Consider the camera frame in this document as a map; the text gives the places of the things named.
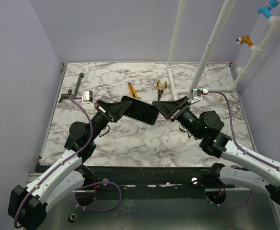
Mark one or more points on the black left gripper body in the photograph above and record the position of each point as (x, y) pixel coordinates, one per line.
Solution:
(101, 120)

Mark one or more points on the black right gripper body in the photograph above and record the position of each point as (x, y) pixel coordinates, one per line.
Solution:
(178, 110)

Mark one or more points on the black smartphone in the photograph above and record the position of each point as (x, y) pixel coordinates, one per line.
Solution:
(141, 111)

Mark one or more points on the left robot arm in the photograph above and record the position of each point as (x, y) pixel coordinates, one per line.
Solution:
(29, 205)

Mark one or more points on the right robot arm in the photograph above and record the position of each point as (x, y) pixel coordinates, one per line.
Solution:
(261, 173)

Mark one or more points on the yellow utility knife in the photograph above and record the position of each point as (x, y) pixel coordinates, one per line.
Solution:
(132, 90)

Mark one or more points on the yellow handled pliers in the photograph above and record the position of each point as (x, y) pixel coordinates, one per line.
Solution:
(160, 89)

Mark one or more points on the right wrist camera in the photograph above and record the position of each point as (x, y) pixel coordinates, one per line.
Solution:
(196, 94)

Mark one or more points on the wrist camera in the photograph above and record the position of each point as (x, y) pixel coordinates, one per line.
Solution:
(87, 96)
(196, 94)

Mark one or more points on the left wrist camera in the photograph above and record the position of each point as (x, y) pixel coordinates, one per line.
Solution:
(87, 96)

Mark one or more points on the dark metal crank handle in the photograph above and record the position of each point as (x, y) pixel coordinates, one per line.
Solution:
(72, 93)

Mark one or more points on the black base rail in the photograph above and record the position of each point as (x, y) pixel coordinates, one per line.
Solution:
(110, 183)

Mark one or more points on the small black ring knob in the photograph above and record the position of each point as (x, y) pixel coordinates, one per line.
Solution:
(72, 218)

